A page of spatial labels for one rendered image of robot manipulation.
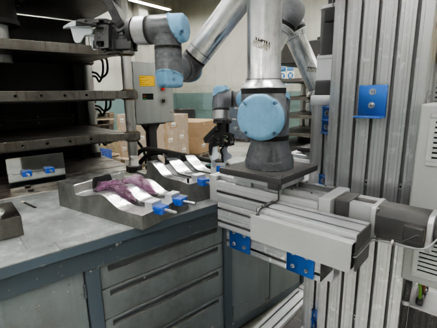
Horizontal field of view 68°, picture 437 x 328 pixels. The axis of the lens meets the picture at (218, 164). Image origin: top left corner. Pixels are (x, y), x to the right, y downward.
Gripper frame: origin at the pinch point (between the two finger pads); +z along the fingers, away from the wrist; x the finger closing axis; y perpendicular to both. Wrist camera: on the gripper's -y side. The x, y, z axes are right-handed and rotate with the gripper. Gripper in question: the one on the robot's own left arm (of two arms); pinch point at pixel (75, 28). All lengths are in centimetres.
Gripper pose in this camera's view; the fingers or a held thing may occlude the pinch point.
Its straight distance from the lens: 111.8
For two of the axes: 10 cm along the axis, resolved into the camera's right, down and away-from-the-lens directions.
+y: -0.2, 10.0, 0.8
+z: -9.6, -0.4, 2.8
